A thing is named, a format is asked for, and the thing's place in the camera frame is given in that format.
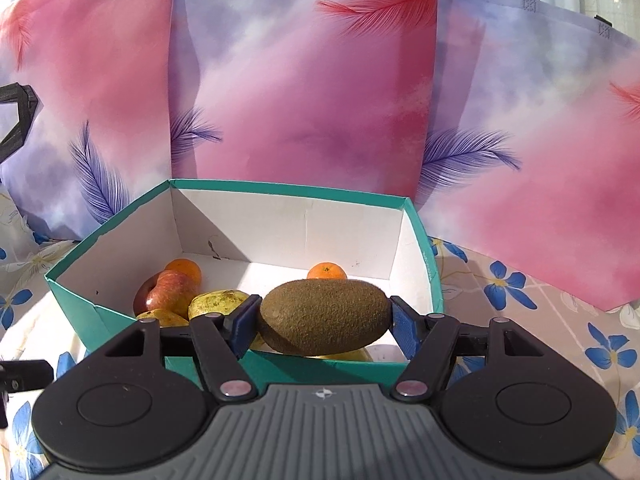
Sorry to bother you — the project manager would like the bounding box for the pink feather-print tote bag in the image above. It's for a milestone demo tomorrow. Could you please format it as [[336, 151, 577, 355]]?
[[415, 0, 640, 313], [167, 0, 440, 198], [0, 0, 176, 241]]

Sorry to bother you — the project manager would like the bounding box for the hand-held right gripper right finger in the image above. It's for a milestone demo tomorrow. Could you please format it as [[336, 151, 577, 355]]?
[[391, 296, 538, 403]]

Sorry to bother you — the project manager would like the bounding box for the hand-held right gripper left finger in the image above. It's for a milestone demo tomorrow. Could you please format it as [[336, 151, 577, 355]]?
[[102, 296, 262, 403]]

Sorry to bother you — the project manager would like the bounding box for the red-yellow apple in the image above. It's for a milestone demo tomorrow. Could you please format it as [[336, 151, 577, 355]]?
[[132, 270, 196, 317]]

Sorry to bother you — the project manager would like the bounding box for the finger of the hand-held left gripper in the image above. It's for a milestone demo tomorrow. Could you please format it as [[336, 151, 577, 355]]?
[[0, 360, 54, 393]]

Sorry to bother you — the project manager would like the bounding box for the yellow-green pear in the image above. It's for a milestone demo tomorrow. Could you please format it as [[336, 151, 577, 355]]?
[[187, 289, 251, 321], [135, 309, 191, 329]]

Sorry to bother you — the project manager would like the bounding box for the black plastic frame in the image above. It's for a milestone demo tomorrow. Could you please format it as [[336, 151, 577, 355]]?
[[0, 82, 41, 161]]

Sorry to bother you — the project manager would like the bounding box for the orange tangerine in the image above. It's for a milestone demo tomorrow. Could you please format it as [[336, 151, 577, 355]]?
[[306, 261, 348, 281], [164, 258, 203, 286]]

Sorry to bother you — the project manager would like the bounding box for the brown kiwi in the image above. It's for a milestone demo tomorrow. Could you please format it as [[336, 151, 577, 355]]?
[[257, 279, 393, 357]]

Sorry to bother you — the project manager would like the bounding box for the teal cardboard box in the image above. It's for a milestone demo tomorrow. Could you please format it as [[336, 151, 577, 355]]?
[[44, 178, 445, 391]]

